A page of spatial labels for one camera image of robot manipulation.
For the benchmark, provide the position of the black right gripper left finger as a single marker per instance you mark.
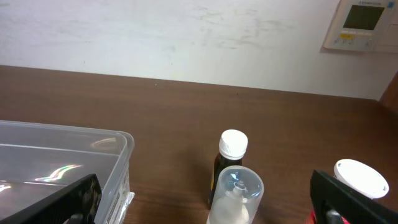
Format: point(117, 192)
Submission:
point(75, 203)

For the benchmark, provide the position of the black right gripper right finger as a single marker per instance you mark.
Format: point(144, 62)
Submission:
point(335, 202)

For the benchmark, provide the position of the orange tablet tube white cap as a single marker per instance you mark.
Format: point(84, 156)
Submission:
point(360, 177)

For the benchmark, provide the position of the clear capped spray bottle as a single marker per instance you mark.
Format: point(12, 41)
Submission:
point(238, 193)

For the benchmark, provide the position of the dark bottle white cap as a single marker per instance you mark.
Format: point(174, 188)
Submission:
point(232, 148)

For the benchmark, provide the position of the clear plastic container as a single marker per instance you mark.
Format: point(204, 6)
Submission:
point(39, 159)

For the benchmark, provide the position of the beige wall control panel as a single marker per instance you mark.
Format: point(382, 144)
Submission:
point(364, 26)

